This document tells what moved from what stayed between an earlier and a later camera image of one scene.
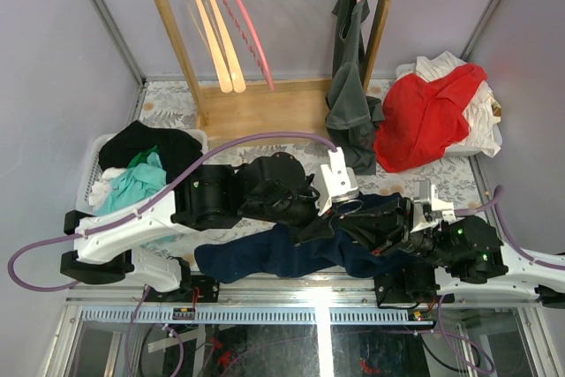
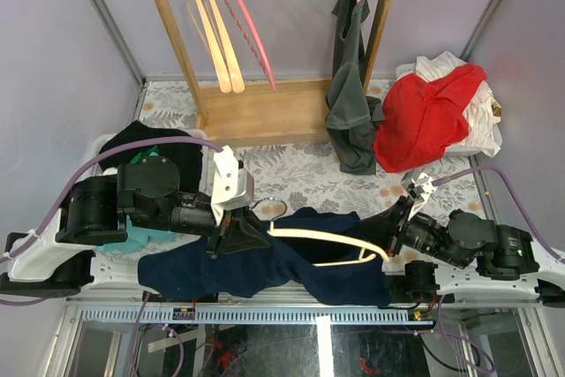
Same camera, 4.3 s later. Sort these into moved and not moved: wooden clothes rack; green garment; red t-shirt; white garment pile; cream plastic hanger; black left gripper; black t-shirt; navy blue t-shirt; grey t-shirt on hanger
Moved: black left gripper; cream plastic hanger; navy blue t-shirt
Not moved: white garment pile; wooden clothes rack; green garment; grey t-shirt on hanger; black t-shirt; red t-shirt
